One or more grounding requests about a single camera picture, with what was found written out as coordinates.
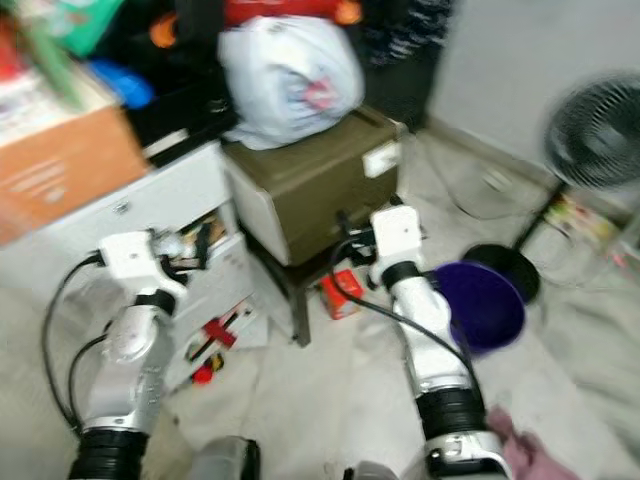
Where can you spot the olive green box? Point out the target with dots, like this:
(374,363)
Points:
(310,190)

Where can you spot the small red box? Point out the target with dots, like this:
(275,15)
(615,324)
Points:
(342,295)

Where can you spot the white plastic drawer unit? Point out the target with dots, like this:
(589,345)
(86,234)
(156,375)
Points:
(150,200)

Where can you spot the small red round thing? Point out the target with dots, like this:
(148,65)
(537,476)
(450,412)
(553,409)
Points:
(203,374)

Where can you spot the orange cardboard box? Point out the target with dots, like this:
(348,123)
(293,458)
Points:
(70,170)

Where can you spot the white plastic shopping bag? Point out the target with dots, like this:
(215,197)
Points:
(285,85)

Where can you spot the black blue appliance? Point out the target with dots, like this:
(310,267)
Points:
(185,70)

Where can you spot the blue bottle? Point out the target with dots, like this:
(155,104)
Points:
(125,85)

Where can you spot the grey robot left leg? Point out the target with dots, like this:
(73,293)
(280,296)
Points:
(225,462)

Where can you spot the grey robot leg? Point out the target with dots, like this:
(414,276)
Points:
(225,462)
(370,472)

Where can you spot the white patterned box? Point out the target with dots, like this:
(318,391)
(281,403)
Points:
(50,100)

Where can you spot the grey robot right leg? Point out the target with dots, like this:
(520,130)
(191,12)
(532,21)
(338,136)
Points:
(370,472)

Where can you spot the red tote bag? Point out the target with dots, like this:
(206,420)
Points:
(285,8)

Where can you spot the colourful flat package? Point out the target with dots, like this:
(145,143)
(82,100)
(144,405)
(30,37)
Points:
(588,220)

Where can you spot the green upright box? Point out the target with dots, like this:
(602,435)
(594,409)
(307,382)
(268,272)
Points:
(55,60)

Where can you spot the teal tissue pack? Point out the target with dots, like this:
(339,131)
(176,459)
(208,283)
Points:
(90,22)

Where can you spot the pink cloth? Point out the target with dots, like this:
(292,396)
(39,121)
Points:
(530,455)

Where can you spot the red swirl print box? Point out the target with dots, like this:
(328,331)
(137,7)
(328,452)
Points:
(10,55)

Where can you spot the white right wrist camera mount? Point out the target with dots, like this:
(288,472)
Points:
(396,240)

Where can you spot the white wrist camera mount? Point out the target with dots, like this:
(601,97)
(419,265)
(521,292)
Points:
(396,240)
(135,258)

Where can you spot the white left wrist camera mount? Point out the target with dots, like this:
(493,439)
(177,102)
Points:
(135,258)

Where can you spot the black pedestal fan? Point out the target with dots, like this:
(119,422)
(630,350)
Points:
(595,130)

